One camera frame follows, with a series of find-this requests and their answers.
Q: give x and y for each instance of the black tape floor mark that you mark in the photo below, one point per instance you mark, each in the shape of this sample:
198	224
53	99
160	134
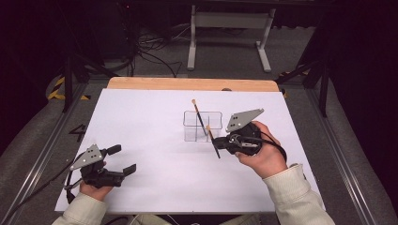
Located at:
79	132

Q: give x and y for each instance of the clear plastic organizer box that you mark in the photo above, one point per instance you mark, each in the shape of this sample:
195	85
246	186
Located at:
191	131

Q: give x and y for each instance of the wooden table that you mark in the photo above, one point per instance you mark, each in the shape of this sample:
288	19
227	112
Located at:
187	83

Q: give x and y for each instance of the aluminium floor rail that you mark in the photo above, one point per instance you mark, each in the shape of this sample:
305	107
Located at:
338	146
47	153

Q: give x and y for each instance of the white metal stand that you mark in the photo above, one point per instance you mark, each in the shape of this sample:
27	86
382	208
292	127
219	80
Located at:
230	20

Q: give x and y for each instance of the white paper sheet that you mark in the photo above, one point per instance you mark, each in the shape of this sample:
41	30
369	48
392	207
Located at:
150	118

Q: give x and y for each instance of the person's left hand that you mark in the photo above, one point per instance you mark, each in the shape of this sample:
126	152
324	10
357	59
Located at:
97	193

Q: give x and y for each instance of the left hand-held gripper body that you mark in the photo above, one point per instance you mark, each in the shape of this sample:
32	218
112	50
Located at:
94	176

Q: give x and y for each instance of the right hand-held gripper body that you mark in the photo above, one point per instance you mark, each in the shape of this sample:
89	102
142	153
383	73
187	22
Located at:
242	120

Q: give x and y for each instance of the black tripod stand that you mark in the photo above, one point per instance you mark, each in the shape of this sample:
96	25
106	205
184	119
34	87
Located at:
324	90
67	81

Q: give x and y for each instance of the yellow black floor tape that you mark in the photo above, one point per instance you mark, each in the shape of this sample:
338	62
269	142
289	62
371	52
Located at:
56	90

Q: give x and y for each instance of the person's right hand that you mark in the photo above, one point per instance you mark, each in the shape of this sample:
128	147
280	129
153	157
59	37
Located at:
269	159

